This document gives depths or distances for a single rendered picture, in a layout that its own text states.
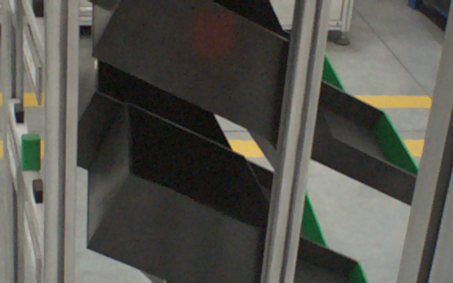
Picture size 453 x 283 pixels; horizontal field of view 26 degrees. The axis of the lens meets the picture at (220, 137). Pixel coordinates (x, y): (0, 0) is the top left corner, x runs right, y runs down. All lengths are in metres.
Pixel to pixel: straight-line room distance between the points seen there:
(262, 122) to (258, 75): 0.04
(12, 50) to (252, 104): 0.34
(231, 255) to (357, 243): 2.55
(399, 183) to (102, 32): 0.26
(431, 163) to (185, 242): 0.51
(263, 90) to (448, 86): 0.46
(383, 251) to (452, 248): 3.04
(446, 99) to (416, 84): 4.39
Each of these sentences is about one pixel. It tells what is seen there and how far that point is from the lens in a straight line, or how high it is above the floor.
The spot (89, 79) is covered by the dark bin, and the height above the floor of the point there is 1.36.
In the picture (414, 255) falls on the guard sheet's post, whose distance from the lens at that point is 0.29.
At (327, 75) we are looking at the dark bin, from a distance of 0.97.
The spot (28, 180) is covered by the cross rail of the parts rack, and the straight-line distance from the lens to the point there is 0.85.
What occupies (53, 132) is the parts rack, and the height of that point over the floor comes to 1.43.
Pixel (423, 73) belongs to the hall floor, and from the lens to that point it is 4.80.
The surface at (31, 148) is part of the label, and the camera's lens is 0.86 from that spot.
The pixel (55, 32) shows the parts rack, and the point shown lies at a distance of 0.63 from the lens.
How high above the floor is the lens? 1.73
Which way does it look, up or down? 26 degrees down
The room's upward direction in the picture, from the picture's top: 5 degrees clockwise
